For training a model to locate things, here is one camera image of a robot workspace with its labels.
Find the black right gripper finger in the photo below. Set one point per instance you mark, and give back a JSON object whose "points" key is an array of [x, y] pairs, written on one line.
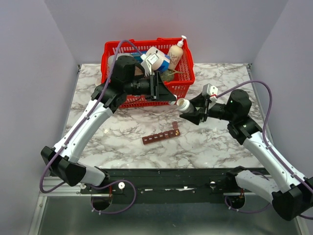
{"points": [[194, 117], [198, 101]]}

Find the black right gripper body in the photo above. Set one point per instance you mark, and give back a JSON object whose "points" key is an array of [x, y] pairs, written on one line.
{"points": [[204, 111]]}

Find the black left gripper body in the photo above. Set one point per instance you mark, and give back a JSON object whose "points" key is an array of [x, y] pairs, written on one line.
{"points": [[153, 89]]}

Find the white pill bottle blue label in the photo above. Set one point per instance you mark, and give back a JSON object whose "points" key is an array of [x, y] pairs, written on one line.
{"points": [[185, 106]]}

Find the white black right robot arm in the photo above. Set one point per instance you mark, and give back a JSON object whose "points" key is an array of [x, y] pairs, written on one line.
{"points": [[289, 191]]}

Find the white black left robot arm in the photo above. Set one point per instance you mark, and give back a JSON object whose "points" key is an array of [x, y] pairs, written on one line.
{"points": [[63, 158]]}

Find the green netted melon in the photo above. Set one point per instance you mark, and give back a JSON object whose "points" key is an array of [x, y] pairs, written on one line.
{"points": [[167, 76]]}

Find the red plastic shopping basket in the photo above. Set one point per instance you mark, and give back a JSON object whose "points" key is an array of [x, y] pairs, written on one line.
{"points": [[182, 80]]}

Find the white toilet paper roll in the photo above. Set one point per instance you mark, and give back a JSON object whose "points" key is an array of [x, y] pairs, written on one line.
{"points": [[165, 57]]}

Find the cream lotion pump bottle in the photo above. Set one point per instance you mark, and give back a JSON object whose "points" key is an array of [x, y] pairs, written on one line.
{"points": [[175, 53]]}

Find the grey cartoon snack bag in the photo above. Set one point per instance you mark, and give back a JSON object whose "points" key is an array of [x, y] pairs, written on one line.
{"points": [[111, 60]]}

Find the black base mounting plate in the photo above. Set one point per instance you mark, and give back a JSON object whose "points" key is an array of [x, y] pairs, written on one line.
{"points": [[169, 185]]}

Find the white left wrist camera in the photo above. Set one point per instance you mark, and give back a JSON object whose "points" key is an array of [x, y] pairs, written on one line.
{"points": [[151, 62]]}

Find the aluminium rail frame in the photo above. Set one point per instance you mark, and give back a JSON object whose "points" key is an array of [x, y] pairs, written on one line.
{"points": [[63, 190]]}

